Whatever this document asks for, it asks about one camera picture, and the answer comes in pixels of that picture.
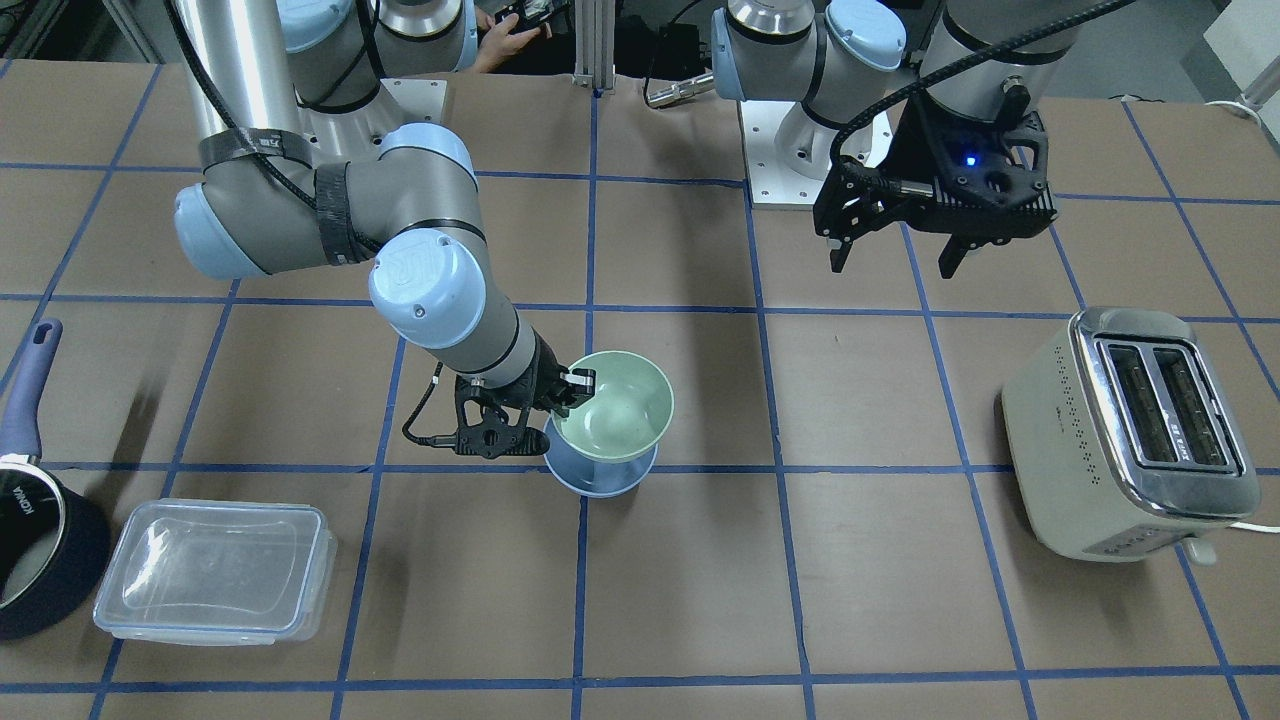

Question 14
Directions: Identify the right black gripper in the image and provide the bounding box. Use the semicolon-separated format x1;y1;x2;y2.
453;337;596;460

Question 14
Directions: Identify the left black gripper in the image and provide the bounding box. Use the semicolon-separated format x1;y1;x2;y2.
815;85;1059;279

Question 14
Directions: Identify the green bowl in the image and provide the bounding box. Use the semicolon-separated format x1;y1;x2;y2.
550;350;675;462

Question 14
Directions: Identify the blue bowl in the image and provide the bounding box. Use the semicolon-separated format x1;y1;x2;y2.
543;420;658;498

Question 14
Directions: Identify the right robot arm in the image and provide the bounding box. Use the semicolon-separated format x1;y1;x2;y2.
164;1;595;459

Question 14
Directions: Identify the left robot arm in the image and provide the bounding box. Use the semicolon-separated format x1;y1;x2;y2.
710;1;1085;278

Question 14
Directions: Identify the cream silver toaster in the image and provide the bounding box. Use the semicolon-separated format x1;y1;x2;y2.
1000;306;1261;566

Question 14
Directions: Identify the seated person black shirt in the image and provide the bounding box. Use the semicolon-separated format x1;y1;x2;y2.
465;4;553;74

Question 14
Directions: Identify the smartphone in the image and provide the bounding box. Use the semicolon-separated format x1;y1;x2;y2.
493;0;573;33

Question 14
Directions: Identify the clear plastic container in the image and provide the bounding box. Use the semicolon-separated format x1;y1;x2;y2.
93;498;337;647

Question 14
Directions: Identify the dark blue saucepan with lid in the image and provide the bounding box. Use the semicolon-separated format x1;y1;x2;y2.
1;318;111;642

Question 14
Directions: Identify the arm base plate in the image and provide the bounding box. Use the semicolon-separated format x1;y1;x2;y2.
739;101;836;211
300;78;449;165

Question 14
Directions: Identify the aluminium frame post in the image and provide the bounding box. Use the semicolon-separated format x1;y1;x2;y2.
572;0;616;97

